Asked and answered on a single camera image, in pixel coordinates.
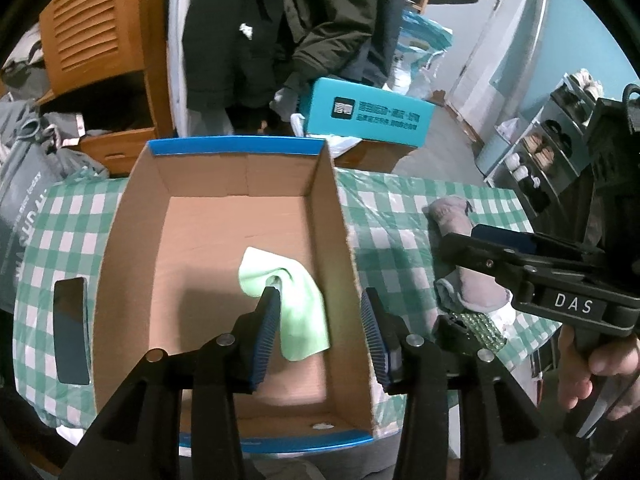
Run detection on black smartphone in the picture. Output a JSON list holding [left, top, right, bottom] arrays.
[[53, 276, 90, 386]]

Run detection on dark hanging jacket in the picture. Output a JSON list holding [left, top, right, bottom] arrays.
[[182, 0, 405, 112]]

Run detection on teal shoe box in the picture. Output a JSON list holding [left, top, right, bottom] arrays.
[[299, 77, 435, 148]]

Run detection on grey printed bag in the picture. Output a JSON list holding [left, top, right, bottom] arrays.
[[1, 100, 110, 313]]

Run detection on white plastic bag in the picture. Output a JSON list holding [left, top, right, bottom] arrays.
[[290, 113, 361, 159]]

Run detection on person's right hand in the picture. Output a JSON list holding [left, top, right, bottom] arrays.
[[558, 325, 639, 420]]

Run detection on grey shoe rack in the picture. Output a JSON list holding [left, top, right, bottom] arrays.
[[485, 68, 604, 219]]

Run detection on orange wooden cabinet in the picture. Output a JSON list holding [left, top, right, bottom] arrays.
[[39, 0, 174, 177]]

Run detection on green checkered tablecloth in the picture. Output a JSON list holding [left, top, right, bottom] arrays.
[[12, 169, 532, 428]]

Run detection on light green cloth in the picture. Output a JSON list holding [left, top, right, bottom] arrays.
[[238, 247, 330, 362]]

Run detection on grey-brown fuzzy sock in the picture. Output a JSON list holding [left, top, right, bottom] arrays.
[[425, 195, 512, 314]]

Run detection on blue-edged cardboard box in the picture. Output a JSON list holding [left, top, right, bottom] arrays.
[[91, 136, 375, 453]]

